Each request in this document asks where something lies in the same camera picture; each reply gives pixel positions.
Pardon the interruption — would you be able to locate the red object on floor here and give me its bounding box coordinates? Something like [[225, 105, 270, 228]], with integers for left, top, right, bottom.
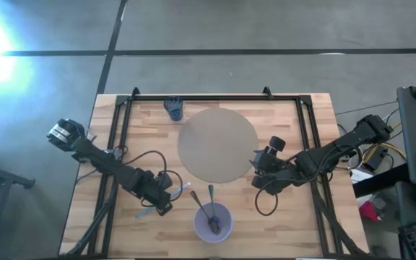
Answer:
[[358, 201, 379, 222]]

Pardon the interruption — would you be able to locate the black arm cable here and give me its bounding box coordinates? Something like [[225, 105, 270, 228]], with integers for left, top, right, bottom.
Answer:
[[120, 149, 184, 209], [253, 175, 280, 217]]

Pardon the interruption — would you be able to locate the green-handled iridescent spoon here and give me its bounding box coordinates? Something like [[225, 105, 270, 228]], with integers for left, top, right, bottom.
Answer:
[[207, 184, 224, 233]]

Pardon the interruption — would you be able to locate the black aluminium table frame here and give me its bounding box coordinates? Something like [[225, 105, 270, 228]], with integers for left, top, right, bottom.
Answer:
[[66, 86, 364, 258]]

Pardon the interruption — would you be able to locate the round tan placemat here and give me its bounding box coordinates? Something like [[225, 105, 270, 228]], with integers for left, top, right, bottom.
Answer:
[[177, 107, 259, 184]]

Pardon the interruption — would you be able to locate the dark metal fork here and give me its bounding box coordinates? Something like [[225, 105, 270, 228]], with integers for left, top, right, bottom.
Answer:
[[189, 190, 220, 234]]

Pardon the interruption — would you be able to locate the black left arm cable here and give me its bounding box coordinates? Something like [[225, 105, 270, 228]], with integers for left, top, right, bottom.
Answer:
[[120, 149, 184, 209]]

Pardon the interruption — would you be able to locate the dark metal floor stand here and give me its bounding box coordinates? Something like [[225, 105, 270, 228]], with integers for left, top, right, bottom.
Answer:
[[0, 144, 35, 260]]

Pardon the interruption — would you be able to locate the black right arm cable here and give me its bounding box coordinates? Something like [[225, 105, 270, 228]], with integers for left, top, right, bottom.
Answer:
[[253, 175, 280, 217]]

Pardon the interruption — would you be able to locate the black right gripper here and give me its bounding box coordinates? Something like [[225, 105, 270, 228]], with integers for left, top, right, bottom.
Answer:
[[249, 135, 296, 196]]

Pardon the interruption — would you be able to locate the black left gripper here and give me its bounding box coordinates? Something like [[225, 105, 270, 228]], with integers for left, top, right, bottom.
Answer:
[[134, 168, 175, 217]]

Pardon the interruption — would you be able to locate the light blue drinking straw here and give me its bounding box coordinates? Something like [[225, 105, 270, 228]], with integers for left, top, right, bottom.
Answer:
[[134, 181, 191, 220]]

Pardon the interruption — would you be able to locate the lavender bowl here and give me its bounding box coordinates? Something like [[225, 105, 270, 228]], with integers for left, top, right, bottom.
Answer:
[[193, 201, 234, 243]]

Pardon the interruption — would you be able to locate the black desk leg bar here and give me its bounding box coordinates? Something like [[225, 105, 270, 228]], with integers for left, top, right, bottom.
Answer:
[[352, 164, 410, 198]]

